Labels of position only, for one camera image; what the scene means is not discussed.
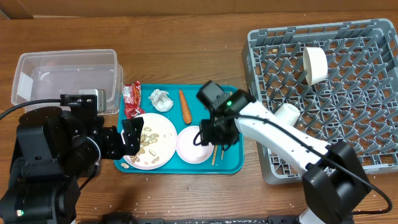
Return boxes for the crumpled white tissue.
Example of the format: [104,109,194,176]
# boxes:
[148,89,174,112]

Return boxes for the teal plastic tray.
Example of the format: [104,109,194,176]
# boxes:
[113,83,245,175]

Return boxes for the red snack wrapper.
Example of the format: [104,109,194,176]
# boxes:
[122,81,145,119]

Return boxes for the large white plate with peanuts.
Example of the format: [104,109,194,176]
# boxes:
[123,113,177,170]

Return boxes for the white bowl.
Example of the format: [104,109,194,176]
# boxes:
[303,47,328,86]

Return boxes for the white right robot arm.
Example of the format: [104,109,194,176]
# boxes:
[193,81,371,223]

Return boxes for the clear plastic bin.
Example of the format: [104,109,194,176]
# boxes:
[11,49,123,115]

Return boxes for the grey dishwasher rack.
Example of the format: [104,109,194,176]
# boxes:
[242,19,397,174]

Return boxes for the wooden chopstick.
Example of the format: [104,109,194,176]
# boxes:
[211,145,218,166]
[220,91,233,161]

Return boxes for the peanut on tray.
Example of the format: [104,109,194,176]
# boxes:
[121,163,129,169]

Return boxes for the orange carrot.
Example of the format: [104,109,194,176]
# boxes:
[179,89,192,124]

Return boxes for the white paper cup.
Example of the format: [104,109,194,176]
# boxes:
[274,103,300,126]

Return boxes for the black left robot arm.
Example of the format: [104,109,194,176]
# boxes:
[1,107,144,223]

